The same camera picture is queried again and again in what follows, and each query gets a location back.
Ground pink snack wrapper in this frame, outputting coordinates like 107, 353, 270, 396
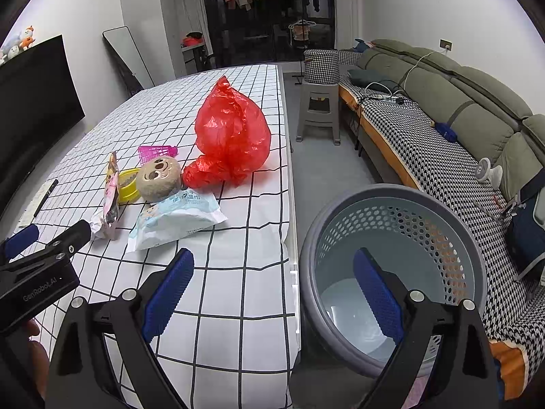
90, 151, 119, 239

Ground yellow plastic lid box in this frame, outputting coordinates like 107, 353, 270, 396
118, 168, 140, 204

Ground white blue wipes pack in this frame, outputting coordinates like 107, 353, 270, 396
127, 187, 227, 252

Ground grey perforated trash basket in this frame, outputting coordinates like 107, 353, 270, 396
299, 184, 487, 378

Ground person's left hand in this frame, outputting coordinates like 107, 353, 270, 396
25, 319, 50, 398

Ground black pen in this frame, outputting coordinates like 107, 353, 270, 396
33, 179, 58, 218

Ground pink shuttlecock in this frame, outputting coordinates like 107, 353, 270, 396
138, 145, 178, 165

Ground black television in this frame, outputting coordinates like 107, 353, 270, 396
0, 35, 85, 210

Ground grid pattern tablecloth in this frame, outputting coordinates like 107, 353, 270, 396
31, 64, 299, 408

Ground navy backpack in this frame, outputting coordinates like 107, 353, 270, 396
505, 169, 544, 285

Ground red plastic bag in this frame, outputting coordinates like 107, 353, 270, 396
182, 76, 271, 189

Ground plush toys on tv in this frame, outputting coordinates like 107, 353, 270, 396
0, 25, 35, 65

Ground white small fan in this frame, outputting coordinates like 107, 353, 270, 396
475, 157, 503, 189

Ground leaning mirror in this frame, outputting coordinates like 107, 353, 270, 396
103, 26, 155, 96

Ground red item on desk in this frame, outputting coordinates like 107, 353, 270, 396
182, 31, 204, 47

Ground blue small pouch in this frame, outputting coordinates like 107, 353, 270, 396
433, 123, 457, 143

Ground green grey sofa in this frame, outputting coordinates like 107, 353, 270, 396
357, 39, 544, 200

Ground grey plastic stool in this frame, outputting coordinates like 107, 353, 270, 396
296, 81, 341, 146

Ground houndstooth storage basket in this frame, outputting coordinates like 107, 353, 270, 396
304, 49, 340, 85

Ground dark green cushion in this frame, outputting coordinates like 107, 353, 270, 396
348, 67, 401, 92

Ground white charging cable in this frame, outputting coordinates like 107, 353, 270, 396
356, 50, 446, 105

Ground wall socket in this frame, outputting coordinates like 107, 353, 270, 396
440, 40, 452, 51

